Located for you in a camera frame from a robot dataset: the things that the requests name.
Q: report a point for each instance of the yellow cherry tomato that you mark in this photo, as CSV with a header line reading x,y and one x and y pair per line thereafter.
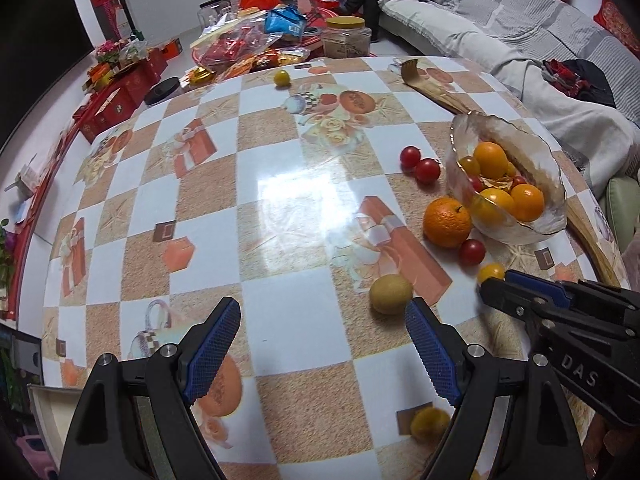
x,y
429,424
490,272
281,78
469,165

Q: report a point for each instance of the green plant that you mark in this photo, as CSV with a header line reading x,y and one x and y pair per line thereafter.
x,y
5,250

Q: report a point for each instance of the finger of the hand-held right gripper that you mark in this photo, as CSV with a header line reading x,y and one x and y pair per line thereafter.
x,y
505,297
537,284

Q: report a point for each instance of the red cloth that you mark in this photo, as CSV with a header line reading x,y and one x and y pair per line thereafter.
x,y
560,72

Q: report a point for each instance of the red patterned square cushion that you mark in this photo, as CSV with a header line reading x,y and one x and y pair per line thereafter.
x,y
620,20

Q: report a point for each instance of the clear plastic jar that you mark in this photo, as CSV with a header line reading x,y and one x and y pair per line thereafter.
x,y
215,12

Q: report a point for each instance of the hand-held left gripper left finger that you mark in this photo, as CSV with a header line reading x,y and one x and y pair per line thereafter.
x,y
212,350

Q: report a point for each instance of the checked printed tablecloth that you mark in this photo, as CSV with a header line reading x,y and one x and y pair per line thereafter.
x,y
280,200

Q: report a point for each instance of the brown kiwi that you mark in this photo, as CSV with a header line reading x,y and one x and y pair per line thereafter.
x,y
390,294

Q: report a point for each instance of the gold snack packet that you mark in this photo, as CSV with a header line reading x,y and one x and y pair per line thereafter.
x,y
197,77

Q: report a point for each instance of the yellow lidded plastic jar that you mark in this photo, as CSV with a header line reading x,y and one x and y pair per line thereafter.
x,y
345,35

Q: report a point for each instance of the red cherry tomato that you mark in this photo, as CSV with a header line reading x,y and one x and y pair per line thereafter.
x,y
427,170
475,183
471,252
518,180
411,156

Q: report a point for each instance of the long wooden paddle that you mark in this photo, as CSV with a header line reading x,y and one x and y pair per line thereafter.
x,y
435,92

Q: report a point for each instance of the bag of red candies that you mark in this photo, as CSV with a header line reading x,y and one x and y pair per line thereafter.
x,y
232,47

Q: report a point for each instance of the small orange mandarin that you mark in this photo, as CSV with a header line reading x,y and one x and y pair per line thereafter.
x,y
490,159
527,201
492,207
446,221

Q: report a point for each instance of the red gift box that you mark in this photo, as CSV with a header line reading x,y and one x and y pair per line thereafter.
x,y
112,107

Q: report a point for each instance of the dark clothing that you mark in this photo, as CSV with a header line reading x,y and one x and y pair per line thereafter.
x,y
595,80

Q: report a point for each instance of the beige box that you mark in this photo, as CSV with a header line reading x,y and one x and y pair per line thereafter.
x,y
47,410

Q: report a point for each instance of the grey striped sofa cover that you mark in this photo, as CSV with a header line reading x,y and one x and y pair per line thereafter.
x,y
500,15

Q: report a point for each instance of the grey sofa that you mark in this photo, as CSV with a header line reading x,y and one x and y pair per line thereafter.
x,y
400,35

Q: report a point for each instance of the small pink box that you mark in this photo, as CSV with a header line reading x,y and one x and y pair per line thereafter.
x,y
302,3

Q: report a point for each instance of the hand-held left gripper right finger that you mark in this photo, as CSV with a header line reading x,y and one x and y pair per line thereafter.
x,y
432,355

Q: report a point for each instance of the light grey fringed blanket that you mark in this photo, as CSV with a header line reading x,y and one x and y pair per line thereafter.
x,y
450,35

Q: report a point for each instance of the black television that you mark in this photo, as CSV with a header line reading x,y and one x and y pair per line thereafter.
x,y
45,45

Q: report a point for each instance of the clear glass bowl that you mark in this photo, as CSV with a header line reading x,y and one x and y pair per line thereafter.
x,y
542,160

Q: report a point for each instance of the blue snack packet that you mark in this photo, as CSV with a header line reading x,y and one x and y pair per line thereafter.
x,y
285,22

